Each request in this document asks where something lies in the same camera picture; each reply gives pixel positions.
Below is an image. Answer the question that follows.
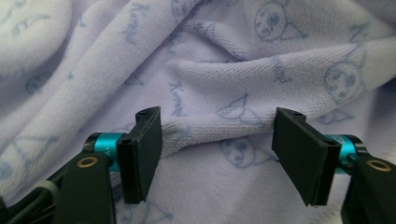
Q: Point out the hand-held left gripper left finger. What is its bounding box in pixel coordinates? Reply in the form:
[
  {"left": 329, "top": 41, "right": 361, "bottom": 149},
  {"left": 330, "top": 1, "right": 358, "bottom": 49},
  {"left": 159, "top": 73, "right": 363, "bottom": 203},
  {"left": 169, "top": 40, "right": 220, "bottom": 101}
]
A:
[{"left": 92, "top": 105, "right": 163, "bottom": 204}]

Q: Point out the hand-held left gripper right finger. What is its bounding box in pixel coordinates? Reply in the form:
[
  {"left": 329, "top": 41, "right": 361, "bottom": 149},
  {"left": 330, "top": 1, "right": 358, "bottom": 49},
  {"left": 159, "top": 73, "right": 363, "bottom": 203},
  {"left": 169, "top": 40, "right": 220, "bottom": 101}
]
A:
[{"left": 271, "top": 106, "right": 358, "bottom": 207}]

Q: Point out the lavender printed towel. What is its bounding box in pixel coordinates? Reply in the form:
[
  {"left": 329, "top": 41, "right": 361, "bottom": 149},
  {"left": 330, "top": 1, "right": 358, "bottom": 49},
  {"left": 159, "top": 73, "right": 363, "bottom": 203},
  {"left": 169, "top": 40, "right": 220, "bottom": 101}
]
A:
[{"left": 0, "top": 0, "right": 396, "bottom": 224}]

